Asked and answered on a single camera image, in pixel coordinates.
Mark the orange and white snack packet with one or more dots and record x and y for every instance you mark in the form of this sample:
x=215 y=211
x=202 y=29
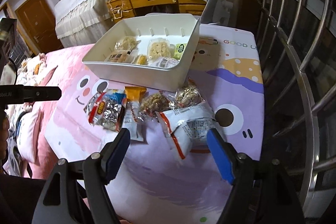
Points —
x=132 y=119

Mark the tan biscuit packet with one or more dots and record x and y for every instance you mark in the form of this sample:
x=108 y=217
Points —
x=118 y=57

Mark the blue and white snack packet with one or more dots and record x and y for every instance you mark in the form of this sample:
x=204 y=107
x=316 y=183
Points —
x=116 y=96

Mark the red yellow label snack packet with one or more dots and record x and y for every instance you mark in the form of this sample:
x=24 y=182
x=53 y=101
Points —
x=96 y=107

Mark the clear white printed packet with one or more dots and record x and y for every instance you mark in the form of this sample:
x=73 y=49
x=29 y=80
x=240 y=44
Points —
x=164 y=62

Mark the white plastic organizer bin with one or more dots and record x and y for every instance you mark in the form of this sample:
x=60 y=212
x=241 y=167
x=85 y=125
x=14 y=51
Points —
x=176 y=28

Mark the beige cracker packet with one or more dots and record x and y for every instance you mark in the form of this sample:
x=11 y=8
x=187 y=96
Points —
x=158 y=47

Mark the yellow puffed snack packet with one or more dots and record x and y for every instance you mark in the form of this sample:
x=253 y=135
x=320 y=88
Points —
x=127 y=43

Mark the metal window security bars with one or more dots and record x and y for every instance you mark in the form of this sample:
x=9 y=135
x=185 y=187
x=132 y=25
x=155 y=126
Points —
x=296 y=45

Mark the white red-striped snack bag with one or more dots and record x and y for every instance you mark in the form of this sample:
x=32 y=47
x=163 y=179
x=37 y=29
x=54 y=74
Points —
x=186 y=128

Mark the clear mixed grain packet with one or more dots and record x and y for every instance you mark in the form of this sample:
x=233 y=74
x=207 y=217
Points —
x=188 y=95

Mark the cartoon printed table cover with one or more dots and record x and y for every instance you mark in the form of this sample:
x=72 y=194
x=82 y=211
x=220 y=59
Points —
x=159 y=182

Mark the brown wooden door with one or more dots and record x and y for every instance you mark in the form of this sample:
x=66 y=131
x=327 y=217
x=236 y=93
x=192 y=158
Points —
x=39 y=22

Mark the clear nut cluster packet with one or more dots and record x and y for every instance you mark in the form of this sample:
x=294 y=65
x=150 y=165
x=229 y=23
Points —
x=153 y=104

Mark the green wrapped candy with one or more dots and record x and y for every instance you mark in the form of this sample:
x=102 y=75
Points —
x=179 y=50

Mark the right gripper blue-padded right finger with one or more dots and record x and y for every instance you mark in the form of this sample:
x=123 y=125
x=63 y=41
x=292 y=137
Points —
x=261 y=191

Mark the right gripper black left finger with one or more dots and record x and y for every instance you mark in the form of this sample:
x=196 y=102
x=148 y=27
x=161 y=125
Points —
x=75 y=192

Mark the pink quilted blanket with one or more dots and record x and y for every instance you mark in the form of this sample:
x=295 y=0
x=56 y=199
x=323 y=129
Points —
x=58 y=68

